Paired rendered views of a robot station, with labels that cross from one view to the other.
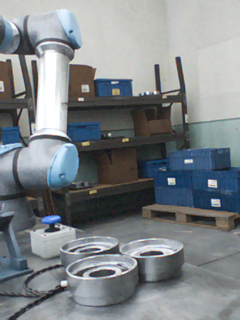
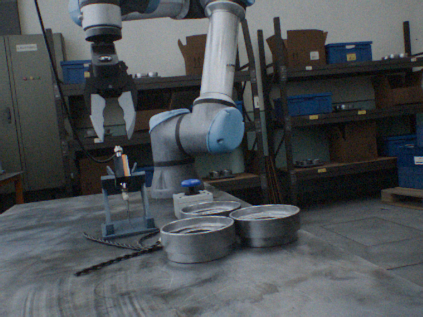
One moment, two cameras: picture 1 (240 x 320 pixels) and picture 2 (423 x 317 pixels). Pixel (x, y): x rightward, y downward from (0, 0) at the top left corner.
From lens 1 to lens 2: 21 cm
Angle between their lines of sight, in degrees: 21
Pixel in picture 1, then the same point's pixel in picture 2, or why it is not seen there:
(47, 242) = (182, 204)
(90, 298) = (175, 255)
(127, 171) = (364, 148)
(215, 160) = not seen: outside the picture
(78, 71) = (307, 37)
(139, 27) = not seen: outside the picture
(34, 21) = not seen: outside the picture
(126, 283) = (210, 243)
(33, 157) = (193, 122)
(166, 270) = (269, 236)
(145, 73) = (391, 33)
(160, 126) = (407, 94)
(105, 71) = (340, 34)
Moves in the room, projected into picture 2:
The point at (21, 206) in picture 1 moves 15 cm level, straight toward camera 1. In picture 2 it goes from (186, 172) to (175, 179)
